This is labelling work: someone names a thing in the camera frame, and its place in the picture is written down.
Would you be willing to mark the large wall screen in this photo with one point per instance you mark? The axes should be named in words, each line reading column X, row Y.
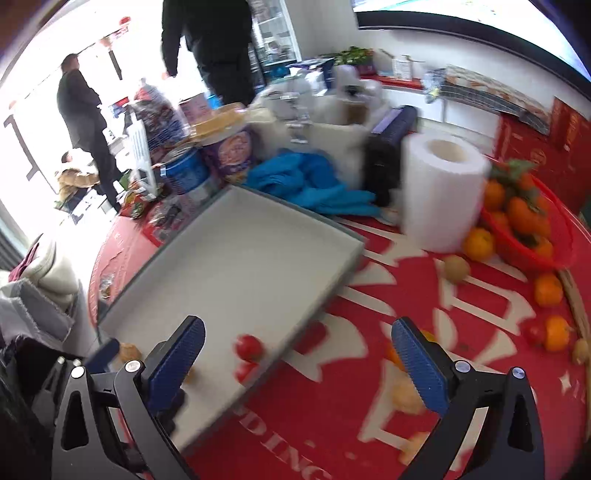
column 461, row 7

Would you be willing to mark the dried husk physalis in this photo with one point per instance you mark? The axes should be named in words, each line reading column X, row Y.
column 190, row 374

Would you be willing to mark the clear wrapped snack packets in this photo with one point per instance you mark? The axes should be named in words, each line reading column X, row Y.
column 164, row 217

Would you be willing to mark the white slotted plastic rack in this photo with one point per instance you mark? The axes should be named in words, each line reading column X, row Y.
column 138, row 147

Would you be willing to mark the green red snack packet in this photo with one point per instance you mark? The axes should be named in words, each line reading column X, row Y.
column 134, row 201

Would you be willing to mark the brown longan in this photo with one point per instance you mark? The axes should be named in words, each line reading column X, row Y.
column 581, row 351
column 457, row 268

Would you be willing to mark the black electronic device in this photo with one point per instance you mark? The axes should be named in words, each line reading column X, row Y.
column 383, row 161

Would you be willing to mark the grey shallow tray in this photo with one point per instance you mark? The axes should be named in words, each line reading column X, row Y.
column 231, row 258

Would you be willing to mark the red cherry tomato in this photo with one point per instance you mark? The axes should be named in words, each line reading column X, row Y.
column 249, row 347
column 535, row 333

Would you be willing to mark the glass door display cabinet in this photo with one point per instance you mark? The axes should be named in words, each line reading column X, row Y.
column 272, row 32

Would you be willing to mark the white paper towel roll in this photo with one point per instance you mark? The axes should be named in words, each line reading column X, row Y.
column 443, row 194

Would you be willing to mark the walnut piece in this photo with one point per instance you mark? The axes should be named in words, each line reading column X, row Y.
column 130, row 353

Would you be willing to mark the small orange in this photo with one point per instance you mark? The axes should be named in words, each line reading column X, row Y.
column 549, row 290
column 393, row 354
column 479, row 243
column 557, row 333

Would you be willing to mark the pile of leafy oranges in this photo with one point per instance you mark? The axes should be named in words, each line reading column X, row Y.
column 521, row 214

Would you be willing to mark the purple cup with yellow lid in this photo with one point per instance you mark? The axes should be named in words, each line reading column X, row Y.
column 231, row 154

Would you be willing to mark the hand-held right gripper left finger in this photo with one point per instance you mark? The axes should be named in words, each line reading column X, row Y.
column 178, row 364

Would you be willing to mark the pink milk carton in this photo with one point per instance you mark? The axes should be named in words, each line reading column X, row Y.
column 196, row 108

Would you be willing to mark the clear plastic snack bag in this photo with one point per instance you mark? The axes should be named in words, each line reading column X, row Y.
column 154, row 106

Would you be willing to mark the yellow physalis fruit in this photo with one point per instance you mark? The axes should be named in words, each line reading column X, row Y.
column 408, row 397

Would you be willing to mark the patterned flat box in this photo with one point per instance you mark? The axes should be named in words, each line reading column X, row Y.
column 489, row 97

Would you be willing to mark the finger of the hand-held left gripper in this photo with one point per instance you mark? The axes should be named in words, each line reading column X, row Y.
column 105, row 353

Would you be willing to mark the white open box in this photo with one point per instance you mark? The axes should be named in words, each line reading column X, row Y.
column 332, row 134

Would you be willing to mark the green leafy plant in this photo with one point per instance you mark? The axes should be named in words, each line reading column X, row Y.
column 353, row 55

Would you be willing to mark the grey cloth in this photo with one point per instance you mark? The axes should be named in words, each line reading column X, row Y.
column 37, row 302

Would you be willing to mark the blue drink can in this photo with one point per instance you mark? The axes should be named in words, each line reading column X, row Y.
column 184, row 173

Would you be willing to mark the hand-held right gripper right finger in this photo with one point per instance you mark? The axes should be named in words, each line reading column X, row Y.
column 420, row 369

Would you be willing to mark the red gift box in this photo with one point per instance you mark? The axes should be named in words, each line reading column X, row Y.
column 531, row 143

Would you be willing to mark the red plastic basket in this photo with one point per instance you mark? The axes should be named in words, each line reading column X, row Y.
column 517, row 251

